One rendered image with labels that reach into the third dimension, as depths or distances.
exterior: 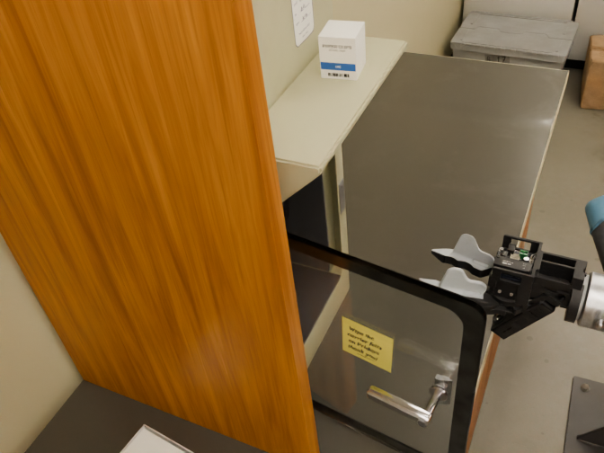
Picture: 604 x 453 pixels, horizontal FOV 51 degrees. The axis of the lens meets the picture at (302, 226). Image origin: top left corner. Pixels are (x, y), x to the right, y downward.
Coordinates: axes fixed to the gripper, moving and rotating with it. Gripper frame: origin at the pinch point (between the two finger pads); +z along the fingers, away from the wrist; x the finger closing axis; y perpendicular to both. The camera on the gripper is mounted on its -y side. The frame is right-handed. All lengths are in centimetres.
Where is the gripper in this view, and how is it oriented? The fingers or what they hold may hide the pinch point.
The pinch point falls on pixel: (433, 270)
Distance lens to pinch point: 95.3
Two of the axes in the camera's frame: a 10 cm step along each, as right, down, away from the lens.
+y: -0.8, -7.4, -6.6
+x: -4.2, 6.3, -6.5
